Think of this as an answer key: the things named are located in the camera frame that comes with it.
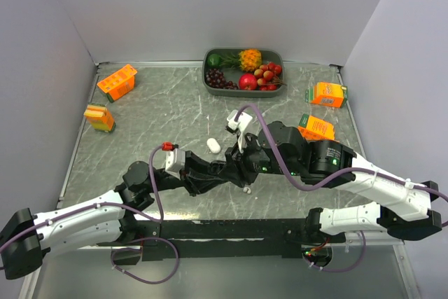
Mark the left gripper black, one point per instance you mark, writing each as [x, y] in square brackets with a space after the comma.
[199, 175]

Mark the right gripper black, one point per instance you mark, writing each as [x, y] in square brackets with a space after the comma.
[236, 160]

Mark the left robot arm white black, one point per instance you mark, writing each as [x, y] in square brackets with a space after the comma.
[28, 238]

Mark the orange flat box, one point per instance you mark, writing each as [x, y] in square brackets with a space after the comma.
[313, 128]

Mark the red apple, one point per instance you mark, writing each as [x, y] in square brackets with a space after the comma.
[248, 82]

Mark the red lychee bunch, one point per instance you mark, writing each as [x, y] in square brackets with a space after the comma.
[269, 77]

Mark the dark grape bunch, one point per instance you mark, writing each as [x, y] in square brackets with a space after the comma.
[214, 78]

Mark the grey fruit tray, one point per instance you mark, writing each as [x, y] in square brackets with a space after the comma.
[233, 74]

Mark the orange pineapple toy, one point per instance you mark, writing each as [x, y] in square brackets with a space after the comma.
[247, 60]

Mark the green lime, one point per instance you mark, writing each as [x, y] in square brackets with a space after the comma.
[213, 60]

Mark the orange green box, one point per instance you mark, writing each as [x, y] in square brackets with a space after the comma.
[327, 94]

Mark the orange yellow carton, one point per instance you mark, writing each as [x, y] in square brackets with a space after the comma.
[100, 118]

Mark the orange juice carton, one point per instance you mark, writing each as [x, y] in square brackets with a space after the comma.
[119, 83]

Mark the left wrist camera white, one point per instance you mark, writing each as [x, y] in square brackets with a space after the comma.
[175, 159]

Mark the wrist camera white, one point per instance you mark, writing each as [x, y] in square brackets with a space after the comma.
[238, 124]
[175, 159]

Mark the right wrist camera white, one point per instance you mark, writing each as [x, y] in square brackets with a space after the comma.
[238, 124]

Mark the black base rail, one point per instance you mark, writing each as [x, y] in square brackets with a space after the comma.
[232, 238]

